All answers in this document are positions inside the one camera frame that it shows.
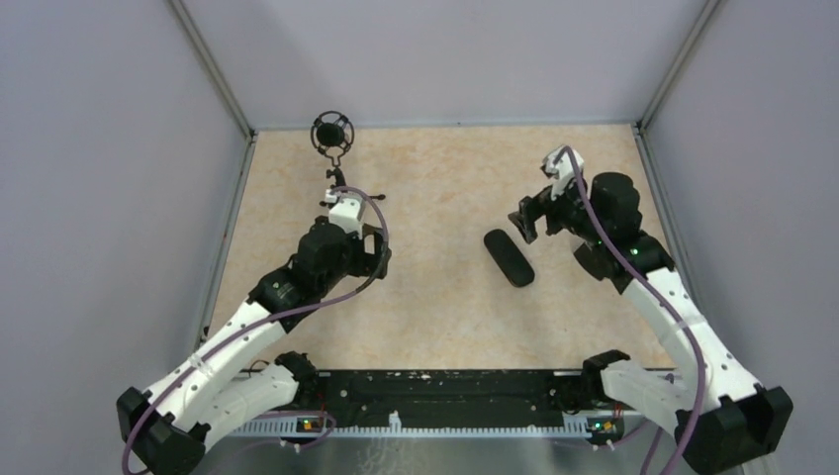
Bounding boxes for white cable duct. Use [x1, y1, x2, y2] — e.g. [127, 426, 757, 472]
[231, 412, 646, 444]

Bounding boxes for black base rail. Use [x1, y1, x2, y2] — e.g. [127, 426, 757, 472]
[255, 368, 647, 430]

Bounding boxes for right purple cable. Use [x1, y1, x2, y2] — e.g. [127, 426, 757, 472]
[553, 144, 709, 475]

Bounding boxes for black microphone on tripod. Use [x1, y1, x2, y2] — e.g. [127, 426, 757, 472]
[310, 110, 364, 209]

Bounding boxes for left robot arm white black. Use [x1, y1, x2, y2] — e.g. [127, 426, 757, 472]
[117, 217, 391, 474]

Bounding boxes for purple cable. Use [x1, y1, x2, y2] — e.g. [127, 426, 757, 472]
[123, 186, 391, 475]
[553, 144, 709, 475]

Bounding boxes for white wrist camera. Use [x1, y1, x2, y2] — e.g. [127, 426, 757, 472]
[541, 144, 585, 201]
[324, 190, 365, 236]

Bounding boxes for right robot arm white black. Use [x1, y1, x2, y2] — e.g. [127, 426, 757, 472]
[509, 172, 793, 474]

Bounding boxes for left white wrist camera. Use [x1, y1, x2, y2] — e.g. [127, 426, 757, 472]
[324, 190, 365, 236]

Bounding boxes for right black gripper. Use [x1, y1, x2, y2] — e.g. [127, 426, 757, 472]
[509, 171, 606, 244]

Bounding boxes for black glasses case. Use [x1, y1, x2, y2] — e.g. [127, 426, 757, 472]
[483, 229, 535, 288]

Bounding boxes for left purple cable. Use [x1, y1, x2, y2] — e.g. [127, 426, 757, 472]
[123, 186, 391, 475]

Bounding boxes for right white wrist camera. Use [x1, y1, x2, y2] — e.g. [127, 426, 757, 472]
[541, 144, 585, 201]

